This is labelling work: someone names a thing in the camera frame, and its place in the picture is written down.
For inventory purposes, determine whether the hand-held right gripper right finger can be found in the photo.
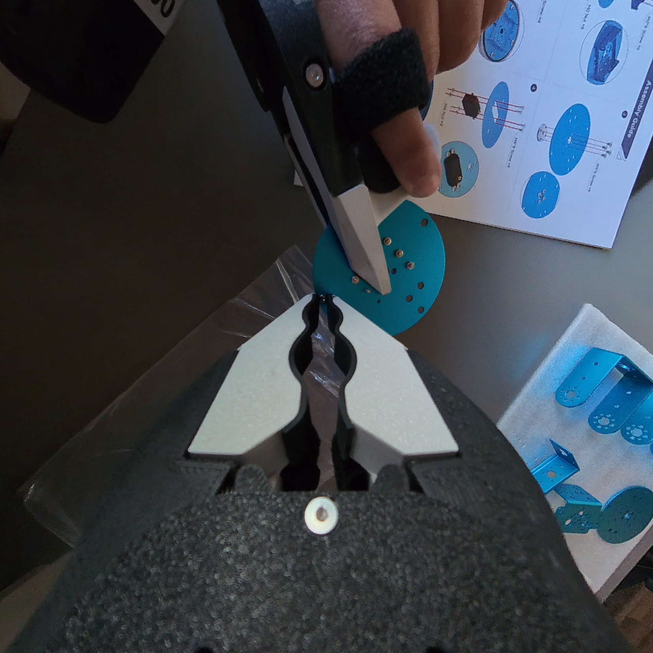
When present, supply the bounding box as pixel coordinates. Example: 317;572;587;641
333;295;460;481

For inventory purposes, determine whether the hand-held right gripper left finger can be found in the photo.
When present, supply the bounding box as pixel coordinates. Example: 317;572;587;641
187;295;308;458

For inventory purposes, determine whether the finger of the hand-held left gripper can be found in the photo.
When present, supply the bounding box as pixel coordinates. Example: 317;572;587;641
334;184;392;297

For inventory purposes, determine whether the teal round metal disc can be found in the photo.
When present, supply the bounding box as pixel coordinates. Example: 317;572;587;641
312;200;446;336

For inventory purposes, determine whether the clear plastic bag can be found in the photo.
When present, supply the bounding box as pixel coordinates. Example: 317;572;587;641
20;245;337;547

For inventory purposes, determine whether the person's left hand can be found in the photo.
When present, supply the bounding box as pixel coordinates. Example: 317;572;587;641
316;0;511;198

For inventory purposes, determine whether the white foam pad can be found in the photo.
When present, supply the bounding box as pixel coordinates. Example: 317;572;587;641
497;303;653;603

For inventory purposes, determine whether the small blue round disc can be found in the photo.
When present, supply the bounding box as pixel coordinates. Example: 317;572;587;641
599;486;653;545

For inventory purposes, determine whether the white assembly guide sheet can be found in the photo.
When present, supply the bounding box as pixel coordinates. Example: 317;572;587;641
418;0;653;250

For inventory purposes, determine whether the small blue L bracket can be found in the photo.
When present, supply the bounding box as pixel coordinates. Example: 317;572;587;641
531;439;581;493

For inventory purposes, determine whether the blue U bracket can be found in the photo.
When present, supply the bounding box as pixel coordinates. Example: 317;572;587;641
555;348;653;435
620;378;653;450

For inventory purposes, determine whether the blue perforated bracket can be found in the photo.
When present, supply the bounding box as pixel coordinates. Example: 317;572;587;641
553;482;606;534

